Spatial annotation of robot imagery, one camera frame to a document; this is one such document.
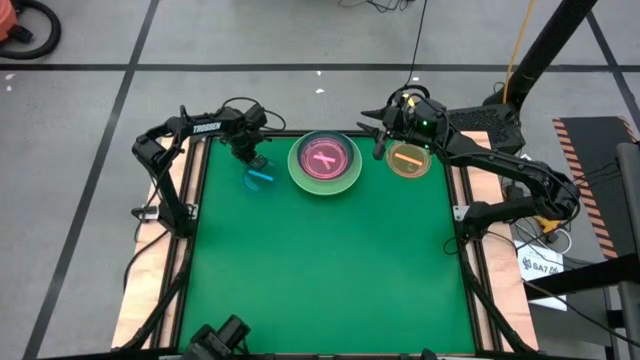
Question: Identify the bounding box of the black aluminium table frame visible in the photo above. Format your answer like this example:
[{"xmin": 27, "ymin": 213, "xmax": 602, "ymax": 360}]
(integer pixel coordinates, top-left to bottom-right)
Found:
[{"xmin": 119, "ymin": 130, "xmax": 539, "ymax": 360}]

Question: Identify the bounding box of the black perforated stand base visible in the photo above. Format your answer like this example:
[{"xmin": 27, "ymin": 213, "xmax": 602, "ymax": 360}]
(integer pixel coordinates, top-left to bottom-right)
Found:
[{"xmin": 446, "ymin": 102, "xmax": 527, "ymax": 155}]

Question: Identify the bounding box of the grey vertical post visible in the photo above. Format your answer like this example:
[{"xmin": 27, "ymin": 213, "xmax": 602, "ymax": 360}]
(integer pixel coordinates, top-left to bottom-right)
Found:
[{"xmin": 614, "ymin": 141, "xmax": 640, "ymax": 360}]

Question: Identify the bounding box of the orange vacuum cleaner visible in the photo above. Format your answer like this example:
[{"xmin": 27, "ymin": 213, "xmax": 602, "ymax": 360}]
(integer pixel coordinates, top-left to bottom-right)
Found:
[{"xmin": 0, "ymin": 0, "xmax": 20, "ymax": 44}]

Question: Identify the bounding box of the black thin floor cable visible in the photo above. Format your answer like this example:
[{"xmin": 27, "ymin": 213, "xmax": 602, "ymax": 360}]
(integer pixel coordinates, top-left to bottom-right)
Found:
[{"xmin": 403, "ymin": 0, "xmax": 429, "ymax": 87}]

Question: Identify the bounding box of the black flat crossbar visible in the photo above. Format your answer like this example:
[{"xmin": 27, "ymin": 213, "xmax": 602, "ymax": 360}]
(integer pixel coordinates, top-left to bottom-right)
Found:
[{"xmin": 523, "ymin": 252, "xmax": 640, "ymax": 302}]

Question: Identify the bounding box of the plywood table board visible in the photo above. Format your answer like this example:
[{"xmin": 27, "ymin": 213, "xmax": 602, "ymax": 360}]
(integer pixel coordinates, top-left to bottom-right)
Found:
[{"xmin": 111, "ymin": 130, "xmax": 540, "ymax": 352}]

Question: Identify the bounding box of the yellow plug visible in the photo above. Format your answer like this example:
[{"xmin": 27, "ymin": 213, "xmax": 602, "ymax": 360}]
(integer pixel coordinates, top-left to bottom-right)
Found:
[{"xmin": 533, "ymin": 216, "xmax": 562, "ymax": 235}]

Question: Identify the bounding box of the clear pink plate with tape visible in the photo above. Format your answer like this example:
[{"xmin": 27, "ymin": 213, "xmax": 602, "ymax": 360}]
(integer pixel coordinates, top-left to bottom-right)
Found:
[{"xmin": 302, "ymin": 138, "xmax": 349, "ymax": 180}]

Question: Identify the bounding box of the black vacuum hose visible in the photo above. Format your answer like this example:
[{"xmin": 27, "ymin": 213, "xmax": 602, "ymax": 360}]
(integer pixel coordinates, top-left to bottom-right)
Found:
[{"xmin": 0, "ymin": 0, "xmax": 63, "ymax": 61}]

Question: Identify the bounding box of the black hazard-striped floor mat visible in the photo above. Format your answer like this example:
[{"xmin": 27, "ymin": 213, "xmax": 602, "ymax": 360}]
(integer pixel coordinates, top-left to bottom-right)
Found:
[{"xmin": 551, "ymin": 115, "xmax": 640, "ymax": 261}]

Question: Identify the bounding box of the yellow cable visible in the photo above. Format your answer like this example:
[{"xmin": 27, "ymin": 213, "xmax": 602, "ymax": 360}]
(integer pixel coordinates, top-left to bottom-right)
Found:
[{"xmin": 501, "ymin": 0, "xmax": 537, "ymax": 105}]

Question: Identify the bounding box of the black table-level camera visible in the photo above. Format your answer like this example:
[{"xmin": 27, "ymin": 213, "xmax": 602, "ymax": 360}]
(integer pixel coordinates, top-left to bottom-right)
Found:
[{"xmin": 180, "ymin": 313, "xmax": 252, "ymax": 360}]

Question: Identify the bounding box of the pink bowl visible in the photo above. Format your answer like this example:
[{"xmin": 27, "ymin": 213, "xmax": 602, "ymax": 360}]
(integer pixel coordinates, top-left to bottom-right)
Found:
[{"xmin": 296, "ymin": 130, "xmax": 356, "ymax": 182}]

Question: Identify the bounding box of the clear orange plate with tape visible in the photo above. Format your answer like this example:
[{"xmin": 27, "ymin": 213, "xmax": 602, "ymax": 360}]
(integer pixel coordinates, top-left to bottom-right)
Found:
[{"xmin": 385, "ymin": 140, "xmax": 433, "ymax": 180}]

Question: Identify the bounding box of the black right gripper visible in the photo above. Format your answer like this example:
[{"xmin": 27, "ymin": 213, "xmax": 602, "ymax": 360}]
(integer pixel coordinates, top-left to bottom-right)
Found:
[{"xmin": 356, "ymin": 95, "xmax": 449, "ymax": 162}]

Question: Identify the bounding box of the pink plastic plate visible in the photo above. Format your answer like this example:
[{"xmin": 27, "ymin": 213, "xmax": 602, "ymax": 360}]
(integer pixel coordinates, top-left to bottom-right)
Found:
[{"xmin": 301, "ymin": 137, "xmax": 350, "ymax": 181}]

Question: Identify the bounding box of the white paper label sheet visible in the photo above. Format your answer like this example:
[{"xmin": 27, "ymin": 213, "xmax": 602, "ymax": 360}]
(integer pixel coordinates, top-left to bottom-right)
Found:
[{"xmin": 513, "ymin": 239, "xmax": 568, "ymax": 312}]

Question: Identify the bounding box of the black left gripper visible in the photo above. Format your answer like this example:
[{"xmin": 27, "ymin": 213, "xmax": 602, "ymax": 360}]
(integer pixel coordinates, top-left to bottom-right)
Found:
[{"xmin": 230, "ymin": 128, "xmax": 270, "ymax": 171}]

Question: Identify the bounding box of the clear blue plate with tape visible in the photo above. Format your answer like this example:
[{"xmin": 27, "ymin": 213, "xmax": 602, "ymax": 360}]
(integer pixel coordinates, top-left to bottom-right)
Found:
[{"xmin": 242, "ymin": 164, "xmax": 277, "ymax": 194}]

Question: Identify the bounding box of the black thick stand pole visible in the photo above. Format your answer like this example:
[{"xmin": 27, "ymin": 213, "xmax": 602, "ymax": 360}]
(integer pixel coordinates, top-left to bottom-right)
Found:
[{"xmin": 499, "ymin": 0, "xmax": 599, "ymax": 112}]

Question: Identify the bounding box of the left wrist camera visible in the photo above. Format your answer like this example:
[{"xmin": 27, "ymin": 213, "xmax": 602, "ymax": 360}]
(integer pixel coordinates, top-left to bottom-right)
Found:
[{"xmin": 243, "ymin": 103, "xmax": 269, "ymax": 131}]

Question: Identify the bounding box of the large green plastic plate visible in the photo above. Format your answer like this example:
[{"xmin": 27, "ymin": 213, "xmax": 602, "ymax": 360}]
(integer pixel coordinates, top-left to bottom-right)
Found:
[{"xmin": 287, "ymin": 130, "xmax": 364, "ymax": 197}]

